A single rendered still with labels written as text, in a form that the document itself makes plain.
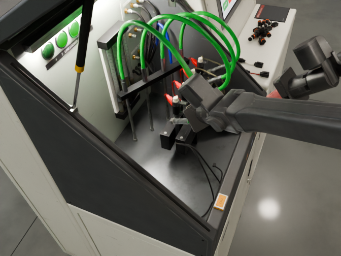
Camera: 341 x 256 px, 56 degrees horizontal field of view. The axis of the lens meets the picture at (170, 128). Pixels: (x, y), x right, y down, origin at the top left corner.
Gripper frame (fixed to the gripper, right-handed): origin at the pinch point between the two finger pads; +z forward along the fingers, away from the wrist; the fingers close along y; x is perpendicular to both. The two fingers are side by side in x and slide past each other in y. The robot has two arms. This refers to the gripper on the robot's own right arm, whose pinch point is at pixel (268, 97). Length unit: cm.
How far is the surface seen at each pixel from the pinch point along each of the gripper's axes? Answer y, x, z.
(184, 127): 1.5, 6.0, 36.0
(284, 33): 1, -73, 35
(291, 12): 6, -94, 40
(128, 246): -24, 43, 63
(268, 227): -90, -31, 83
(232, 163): -15.9, 7.4, 22.9
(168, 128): 4.8, 9.8, 39.3
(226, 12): 26, -46, 35
